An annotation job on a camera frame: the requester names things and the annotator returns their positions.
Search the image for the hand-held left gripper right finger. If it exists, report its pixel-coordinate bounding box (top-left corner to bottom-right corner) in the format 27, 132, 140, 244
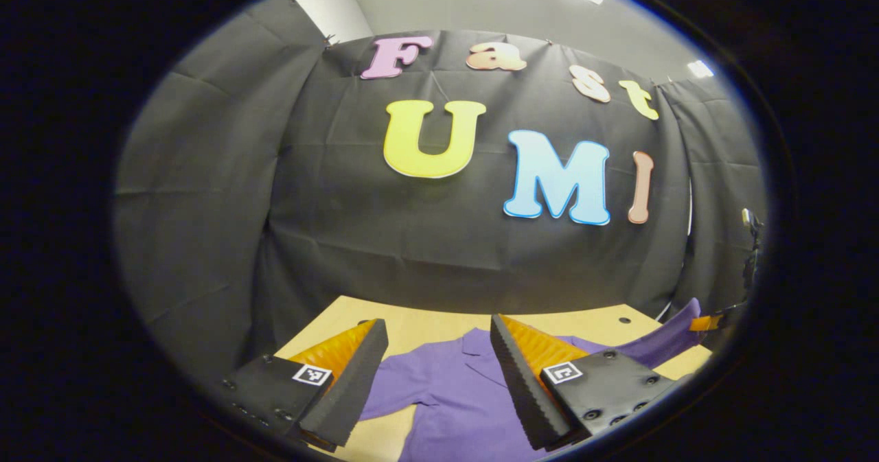
490, 314, 677, 452

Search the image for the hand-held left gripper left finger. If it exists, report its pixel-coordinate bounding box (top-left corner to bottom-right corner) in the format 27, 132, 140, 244
221, 318, 389, 453

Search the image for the purple buttoned garment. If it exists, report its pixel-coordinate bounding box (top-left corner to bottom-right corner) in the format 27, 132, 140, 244
358, 297, 705, 462

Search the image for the black backdrop cloth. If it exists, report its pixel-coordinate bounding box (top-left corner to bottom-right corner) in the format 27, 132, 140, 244
113, 0, 768, 380

